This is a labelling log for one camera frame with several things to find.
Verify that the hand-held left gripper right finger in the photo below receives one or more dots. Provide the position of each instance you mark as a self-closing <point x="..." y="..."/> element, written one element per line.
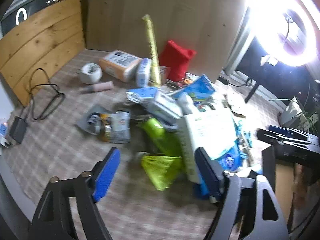
<point x="207" y="175"/>

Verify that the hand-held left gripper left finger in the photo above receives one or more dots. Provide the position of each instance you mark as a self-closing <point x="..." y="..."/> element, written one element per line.
<point x="107" y="175"/>

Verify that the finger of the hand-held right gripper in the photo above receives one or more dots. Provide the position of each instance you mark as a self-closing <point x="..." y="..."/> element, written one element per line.
<point x="275" y="136"/>

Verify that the white and blue carton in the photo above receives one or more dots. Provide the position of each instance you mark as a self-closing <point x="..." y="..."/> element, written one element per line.
<point x="210" y="132"/>

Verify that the lime green bottle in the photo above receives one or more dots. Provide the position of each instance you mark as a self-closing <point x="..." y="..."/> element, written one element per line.
<point x="156" y="132"/>

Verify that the white plastic bundle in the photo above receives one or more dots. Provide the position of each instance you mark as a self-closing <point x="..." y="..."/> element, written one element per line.
<point x="187" y="103"/>

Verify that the white rectangular box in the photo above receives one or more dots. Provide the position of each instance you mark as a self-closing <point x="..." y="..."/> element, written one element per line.
<point x="166" y="105"/>

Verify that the blue cartoon booklet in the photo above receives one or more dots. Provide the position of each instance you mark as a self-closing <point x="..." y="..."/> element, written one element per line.
<point x="197" y="88"/>

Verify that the potted plant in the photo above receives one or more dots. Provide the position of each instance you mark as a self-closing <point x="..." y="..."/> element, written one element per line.
<point x="290" y="112"/>

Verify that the clear snack packet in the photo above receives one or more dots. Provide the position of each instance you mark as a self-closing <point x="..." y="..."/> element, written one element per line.
<point x="117" y="127"/>

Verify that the black table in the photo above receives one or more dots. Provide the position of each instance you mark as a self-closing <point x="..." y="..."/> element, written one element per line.
<point x="252" y="92"/>

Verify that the grey foil pouch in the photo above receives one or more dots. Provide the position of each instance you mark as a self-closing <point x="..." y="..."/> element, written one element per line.
<point x="87" y="123"/>

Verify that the black floor power strip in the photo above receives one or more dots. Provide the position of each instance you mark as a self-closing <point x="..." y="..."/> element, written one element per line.
<point x="223" y="79"/>

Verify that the pink tube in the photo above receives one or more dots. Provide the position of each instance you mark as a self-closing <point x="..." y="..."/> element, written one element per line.
<point x="102" y="87"/>

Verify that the blue power strip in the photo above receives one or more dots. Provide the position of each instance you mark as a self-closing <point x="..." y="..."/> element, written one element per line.
<point x="147" y="91"/>

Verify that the orange candy pack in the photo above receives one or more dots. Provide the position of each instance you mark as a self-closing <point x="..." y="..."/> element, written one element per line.
<point x="187" y="81"/>

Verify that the black power adapter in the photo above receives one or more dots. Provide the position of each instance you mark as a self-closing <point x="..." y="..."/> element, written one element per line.
<point x="18" y="130"/>

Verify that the dotted white tissue pack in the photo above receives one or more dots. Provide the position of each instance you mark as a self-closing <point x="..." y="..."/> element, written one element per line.
<point x="143" y="72"/>

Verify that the orange tissue pack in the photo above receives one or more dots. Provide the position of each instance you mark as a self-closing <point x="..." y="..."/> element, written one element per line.
<point x="117" y="63"/>

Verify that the red cloth bag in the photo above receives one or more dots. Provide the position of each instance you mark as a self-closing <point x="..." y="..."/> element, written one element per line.
<point x="175" y="60"/>

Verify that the yellow long packet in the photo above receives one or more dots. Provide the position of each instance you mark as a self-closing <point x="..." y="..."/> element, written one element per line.
<point x="153" y="55"/>

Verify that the wooden board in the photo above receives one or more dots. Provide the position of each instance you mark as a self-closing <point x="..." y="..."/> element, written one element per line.
<point x="42" y="45"/>

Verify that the brown cardboard sheet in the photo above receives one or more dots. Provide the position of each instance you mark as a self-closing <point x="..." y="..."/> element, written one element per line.
<point x="162" y="5"/>

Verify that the white framed window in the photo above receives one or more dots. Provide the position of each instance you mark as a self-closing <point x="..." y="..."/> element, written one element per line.
<point x="37" y="5"/>

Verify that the white wall power strip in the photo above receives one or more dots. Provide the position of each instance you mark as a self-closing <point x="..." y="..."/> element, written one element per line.
<point x="3" y="135"/>

